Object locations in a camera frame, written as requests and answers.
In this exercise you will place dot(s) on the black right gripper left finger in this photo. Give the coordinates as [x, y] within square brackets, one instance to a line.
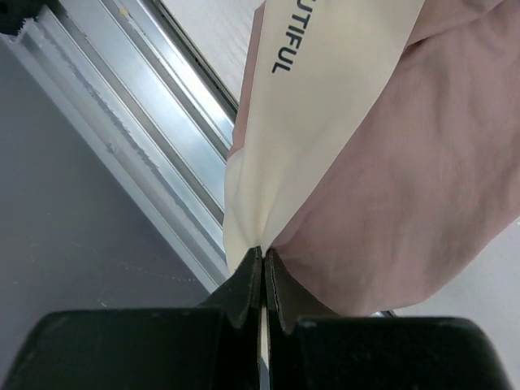
[214, 345]

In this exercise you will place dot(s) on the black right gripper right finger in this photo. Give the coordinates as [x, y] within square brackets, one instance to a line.
[311, 347]

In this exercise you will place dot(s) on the pink underwear cream waistband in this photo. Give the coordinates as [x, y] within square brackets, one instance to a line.
[376, 146]

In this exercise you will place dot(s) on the aluminium table frame rail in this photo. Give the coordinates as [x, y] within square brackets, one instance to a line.
[133, 85]

